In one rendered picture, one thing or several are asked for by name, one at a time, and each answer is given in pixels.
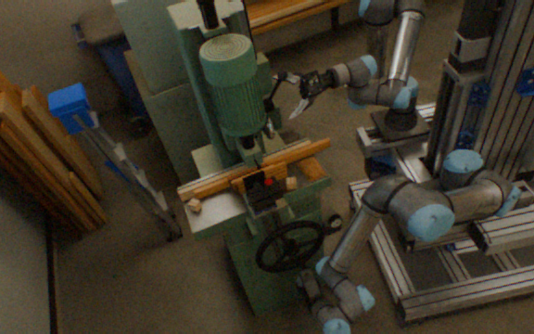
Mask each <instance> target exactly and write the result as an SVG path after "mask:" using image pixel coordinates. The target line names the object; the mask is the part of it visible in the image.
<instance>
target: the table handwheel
mask: <svg viewBox="0 0 534 334"><path fill-rule="evenodd" d="M302 227H308V228H313V229H314V230H316V231H317V233H318V238H316V239H312V240H309V241H305V242H301V243H298V244H297V241H296V240H295V239H293V238H291V237H290V235H289V234H288V232H289V231H292V230H295V229H297V228H302ZM277 238H281V240H282V242H283V244H282V248H283V250H284V252H283V253H282V255H281V256H280V257H279V258H278V260H277V261H276V262H275V263H274V264H273V265H268V264H266V263H265V262H264V261H263V259H262V258H263V253H264V252H265V250H266V249H267V248H268V247H269V246H270V245H271V243H272V242H273V241H274V240H276V239H277ZM314 243H315V244H314ZM311 244H314V245H313V247H312V248H311V249H309V250H308V251H307V252H306V253H305V254H303V255H302V256H301V257H299V258H298V259H297V260H296V261H294V262H291V263H287V264H283V265H278V264H280V263H281V262H282V261H283V260H284V259H285V257H286V256H289V257H292V256H295V255H297V253H298V252H299V248H301V247H305V246H308V245H311ZM323 244H324V230H323V227H322V226H321V225H320V224H319V223H317V222H315V221H295V222H291V223H288V224H286V225H282V226H280V227H279V228H277V229H275V230H274V231H273V232H272V233H271V234H270V235H269V236H268V237H267V238H266V239H265V240H264V241H263V242H262V243H261V244H260V246H259V247H258V248H257V251H256V255H255V261H256V265H257V266H258V267H259V268H260V270H262V271H264V272H266V273H271V274H278V273H284V272H287V271H290V270H293V269H295V268H297V267H298V266H300V264H299V261H301V260H303V262H304V263H306V262H307V261H308V260H310V258H311V257H312V256H313V255H314V254H315V253H316V252H317V251H318V250H319V249H320V248H322V246H323Z"/></svg>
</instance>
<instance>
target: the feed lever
mask: <svg viewBox="0 0 534 334"><path fill-rule="evenodd" d="M287 77H288V74H287V71H285V70H280V71H279V72H277V78H278V80H277V82H276V84H275V86H274V88H273V91H272V92H271V95H270V96H269V97H266V98H264V99H263V103H264V107H265V112H266V114H267V113H270V112H271V111H273V110H274V105H273V101H272V98H273V95H274V93H275V92H276V91H277V89H278V87H279V85H280V83H281V82H282V81H285V80H286V79H287Z"/></svg>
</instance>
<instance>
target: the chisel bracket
mask: <svg viewBox="0 0 534 334"><path fill-rule="evenodd" d="M235 142H236V145H237V148H238V150H239V152H240V154H241V156H242V158H243V159H244V161H245V164H246V166H247V168H248V169H250V168H252V167H255V166H257V165H256V164H255V162H254V160H256V161H257V162H258V164H259V165H260V164H263V163H264V160H263V156H262V150H261V148H260V147H259V145H258V144H257V143H256V141H255V139H254V142H255V146H254V148H251V149H244V148H243V145H242V142H241V141H240V139H239V137H235Z"/></svg>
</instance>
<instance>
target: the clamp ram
mask: <svg viewBox="0 0 534 334"><path fill-rule="evenodd" d="M243 180H244V184H245V190H246V191H248V190H250V189H252V188H254V187H257V186H261V185H263V184H265V180H266V176H265V171H264V170H261V171H259V172H256V173H253V174H251V175H248V176H245V177H244V178H243Z"/></svg>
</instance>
